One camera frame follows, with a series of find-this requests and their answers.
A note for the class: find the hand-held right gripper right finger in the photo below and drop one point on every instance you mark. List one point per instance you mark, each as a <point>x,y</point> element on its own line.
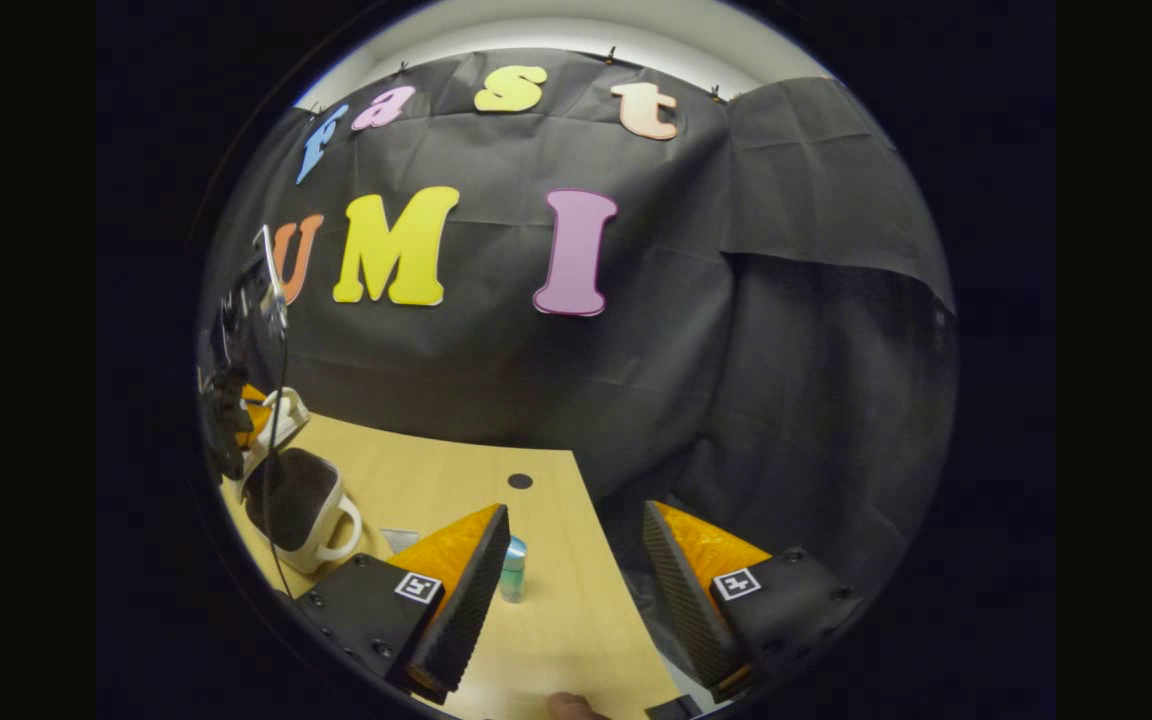
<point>686,610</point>

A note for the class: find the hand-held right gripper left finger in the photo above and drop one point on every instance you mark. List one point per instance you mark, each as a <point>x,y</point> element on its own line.
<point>471,610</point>

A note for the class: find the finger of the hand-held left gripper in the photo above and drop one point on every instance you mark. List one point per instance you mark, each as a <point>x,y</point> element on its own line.
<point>256,415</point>

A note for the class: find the blue skin care bottle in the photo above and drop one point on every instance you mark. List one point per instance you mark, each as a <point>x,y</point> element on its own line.
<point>513,575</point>

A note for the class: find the white suitcase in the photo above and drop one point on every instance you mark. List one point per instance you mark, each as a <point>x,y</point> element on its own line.
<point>301,500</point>

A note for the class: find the silver sachet packet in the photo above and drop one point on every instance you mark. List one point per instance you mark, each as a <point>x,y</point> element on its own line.
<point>399,540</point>

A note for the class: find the black table grommet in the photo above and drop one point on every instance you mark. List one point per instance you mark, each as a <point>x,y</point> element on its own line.
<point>520,481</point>

